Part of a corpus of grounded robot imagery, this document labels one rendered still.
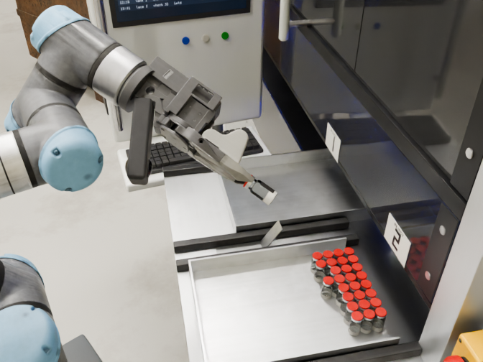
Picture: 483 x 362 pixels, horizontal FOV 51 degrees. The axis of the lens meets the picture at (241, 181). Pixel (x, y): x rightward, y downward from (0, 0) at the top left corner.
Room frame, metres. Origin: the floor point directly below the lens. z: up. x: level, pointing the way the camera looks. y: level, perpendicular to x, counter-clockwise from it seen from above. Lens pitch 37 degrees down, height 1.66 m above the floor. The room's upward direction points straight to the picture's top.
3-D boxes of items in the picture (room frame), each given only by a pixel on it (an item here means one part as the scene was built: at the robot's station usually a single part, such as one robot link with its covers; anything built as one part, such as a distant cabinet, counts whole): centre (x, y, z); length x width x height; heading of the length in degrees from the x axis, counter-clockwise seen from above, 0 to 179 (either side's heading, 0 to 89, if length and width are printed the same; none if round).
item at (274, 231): (0.79, -0.02, 0.91); 0.14 x 0.03 x 0.06; 102
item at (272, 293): (0.63, -0.08, 0.90); 0.34 x 0.26 x 0.04; 101
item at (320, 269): (0.70, -0.16, 0.91); 0.02 x 0.02 x 0.05
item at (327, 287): (0.66, -0.17, 0.91); 0.02 x 0.02 x 0.05
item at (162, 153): (1.28, 0.14, 0.82); 0.40 x 0.14 x 0.02; 109
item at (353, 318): (0.65, -0.19, 0.91); 0.18 x 0.02 x 0.05; 11
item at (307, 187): (0.99, -0.13, 0.90); 0.34 x 0.26 x 0.04; 102
